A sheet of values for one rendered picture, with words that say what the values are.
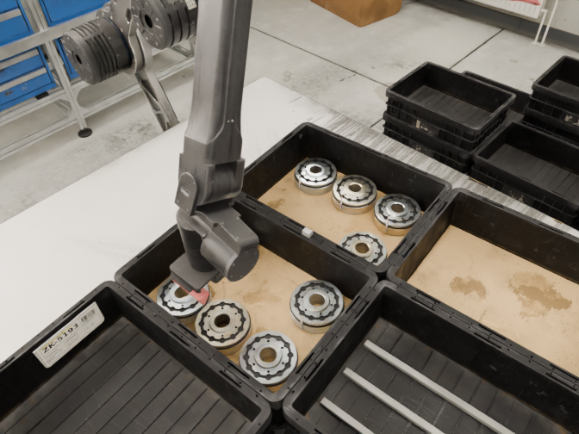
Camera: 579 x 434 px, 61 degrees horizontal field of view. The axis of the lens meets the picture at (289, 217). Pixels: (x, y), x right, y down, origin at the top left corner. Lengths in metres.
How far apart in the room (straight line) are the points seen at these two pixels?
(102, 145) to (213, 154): 2.30
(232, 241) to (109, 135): 2.36
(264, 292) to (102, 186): 0.69
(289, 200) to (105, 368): 0.54
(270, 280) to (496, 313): 0.44
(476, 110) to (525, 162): 0.28
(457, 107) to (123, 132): 1.80
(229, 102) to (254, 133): 0.97
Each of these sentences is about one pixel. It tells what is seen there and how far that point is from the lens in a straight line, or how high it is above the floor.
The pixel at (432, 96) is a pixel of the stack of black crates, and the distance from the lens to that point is 2.19.
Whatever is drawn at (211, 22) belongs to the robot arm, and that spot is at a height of 1.40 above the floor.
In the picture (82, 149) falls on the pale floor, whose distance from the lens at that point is 2.93.
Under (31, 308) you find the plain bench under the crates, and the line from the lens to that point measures 1.30.
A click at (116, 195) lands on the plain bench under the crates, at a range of 1.47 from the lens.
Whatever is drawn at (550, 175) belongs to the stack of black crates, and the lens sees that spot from 2.10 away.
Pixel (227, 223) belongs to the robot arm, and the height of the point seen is 1.17.
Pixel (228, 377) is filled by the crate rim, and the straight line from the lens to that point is 0.82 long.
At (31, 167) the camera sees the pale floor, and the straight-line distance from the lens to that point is 2.93.
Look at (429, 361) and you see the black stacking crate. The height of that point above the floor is 0.83.
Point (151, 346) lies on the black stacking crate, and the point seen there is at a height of 0.83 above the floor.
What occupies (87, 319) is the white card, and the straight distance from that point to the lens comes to 0.97.
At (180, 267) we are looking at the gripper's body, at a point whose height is 1.06.
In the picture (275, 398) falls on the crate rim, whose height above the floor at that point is 0.93.
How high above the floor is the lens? 1.65
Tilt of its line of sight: 47 degrees down
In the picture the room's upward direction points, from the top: 3 degrees counter-clockwise
